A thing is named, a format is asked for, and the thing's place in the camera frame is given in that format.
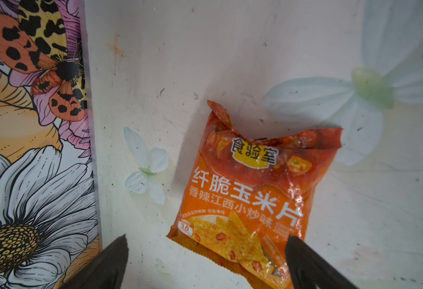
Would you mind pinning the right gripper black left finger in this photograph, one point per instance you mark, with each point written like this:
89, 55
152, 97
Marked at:
105, 271

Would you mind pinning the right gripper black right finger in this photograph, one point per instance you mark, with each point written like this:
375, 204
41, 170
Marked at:
308, 270

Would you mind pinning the orange red snack bag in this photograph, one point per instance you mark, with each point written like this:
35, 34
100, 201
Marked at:
245, 197

